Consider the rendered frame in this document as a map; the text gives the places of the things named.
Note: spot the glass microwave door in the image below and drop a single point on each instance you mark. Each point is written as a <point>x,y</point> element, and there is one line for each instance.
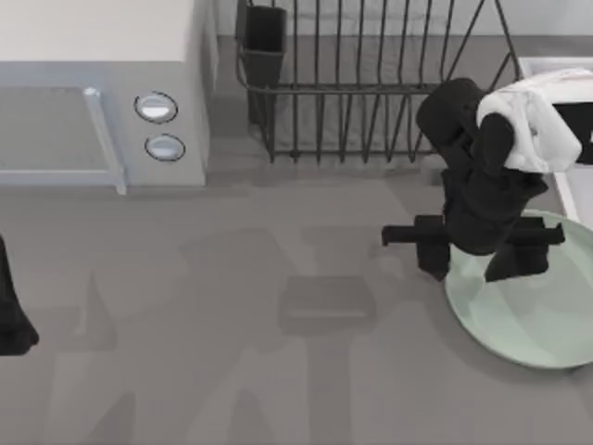
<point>46,130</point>

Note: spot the large round microwave knob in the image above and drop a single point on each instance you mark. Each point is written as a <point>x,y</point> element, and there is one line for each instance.
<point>156,107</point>

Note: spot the small round microwave knob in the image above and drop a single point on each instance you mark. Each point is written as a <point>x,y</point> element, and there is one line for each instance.
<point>165,148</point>

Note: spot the black cutlery holder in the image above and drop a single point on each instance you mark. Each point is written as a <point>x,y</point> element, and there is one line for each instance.
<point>264,41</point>

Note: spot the pale microwave oven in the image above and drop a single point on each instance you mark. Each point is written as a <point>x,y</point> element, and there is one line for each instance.
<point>92,32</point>

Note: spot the pale green plate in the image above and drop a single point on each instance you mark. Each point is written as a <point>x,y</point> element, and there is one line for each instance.
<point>523,320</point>

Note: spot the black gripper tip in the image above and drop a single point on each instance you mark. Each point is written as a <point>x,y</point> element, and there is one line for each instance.
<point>11,306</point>

